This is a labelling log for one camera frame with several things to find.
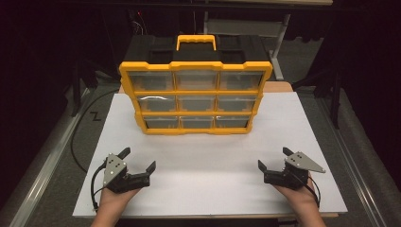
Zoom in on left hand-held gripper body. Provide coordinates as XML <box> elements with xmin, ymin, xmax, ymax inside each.
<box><xmin>103</xmin><ymin>153</ymin><xmax>151</xmax><ymax>194</ymax></box>

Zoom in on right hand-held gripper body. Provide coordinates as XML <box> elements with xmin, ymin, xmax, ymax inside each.
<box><xmin>263</xmin><ymin>151</ymin><xmax>326</xmax><ymax>191</ymax></box>

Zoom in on person's left hand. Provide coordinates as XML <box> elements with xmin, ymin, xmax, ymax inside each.
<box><xmin>97</xmin><ymin>186</ymin><xmax>142</xmax><ymax>217</ymax></box>

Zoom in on person's right hand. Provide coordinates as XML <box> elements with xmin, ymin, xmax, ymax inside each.
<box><xmin>272</xmin><ymin>175</ymin><xmax>320</xmax><ymax>219</ymax></box>

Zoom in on white sheet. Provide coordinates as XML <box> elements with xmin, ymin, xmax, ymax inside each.
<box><xmin>72</xmin><ymin>92</ymin><xmax>349</xmax><ymax>218</ymax></box>

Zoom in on black stand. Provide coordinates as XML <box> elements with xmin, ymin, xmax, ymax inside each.
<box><xmin>290</xmin><ymin>68</ymin><xmax>344</xmax><ymax>131</ymax></box>
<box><xmin>69</xmin><ymin>56</ymin><xmax>99</xmax><ymax>118</ymax></box>

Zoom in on grid of clear plastic drawers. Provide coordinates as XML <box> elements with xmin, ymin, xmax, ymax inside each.
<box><xmin>128</xmin><ymin>70</ymin><xmax>265</xmax><ymax>130</ymax></box>

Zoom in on yellow and black drawer organizer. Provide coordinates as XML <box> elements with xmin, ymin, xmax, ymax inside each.
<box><xmin>118</xmin><ymin>34</ymin><xmax>273</xmax><ymax>136</ymax></box>

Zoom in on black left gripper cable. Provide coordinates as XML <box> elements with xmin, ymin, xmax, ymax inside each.
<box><xmin>90</xmin><ymin>163</ymin><xmax>109</xmax><ymax>212</ymax></box>

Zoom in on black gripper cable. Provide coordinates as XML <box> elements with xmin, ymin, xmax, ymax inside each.
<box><xmin>306</xmin><ymin>175</ymin><xmax>322</xmax><ymax>208</ymax></box>
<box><xmin>90</xmin><ymin>163</ymin><xmax>109</xmax><ymax>212</ymax></box>

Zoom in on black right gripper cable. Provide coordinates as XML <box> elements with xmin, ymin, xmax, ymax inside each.
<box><xmin>306</xmin><ymin>175</ymin><xmax>322</xmax><ymax>208</ymax></box>

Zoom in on metal rail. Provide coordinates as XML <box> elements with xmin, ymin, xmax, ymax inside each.
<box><xmin>7</xmin><ymin>88</ymin><xmax>93</xmax><ymax>227</ymax></box>
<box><xmin>314</xmin><ymin>96</ymin><xmax>384</xmax><ymax>227</ymax></box>

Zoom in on long black floor cable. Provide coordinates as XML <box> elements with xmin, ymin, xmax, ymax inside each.
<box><xmin>70</xmin><ymin>89</ymin><xmax>120</xmax><ymax>174</ymax></box>

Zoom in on thin hanging wires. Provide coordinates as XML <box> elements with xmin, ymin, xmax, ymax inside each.
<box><xmin>131</xmin><ymin>10</ymin><xmax>149</xmax><ymax>36</ymax></box>

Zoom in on yellow carrying handle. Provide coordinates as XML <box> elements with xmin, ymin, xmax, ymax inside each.
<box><xmin>175</xmin><ymin>34</ymin><xmax>218</xmax><ymax>52</ymax></box>

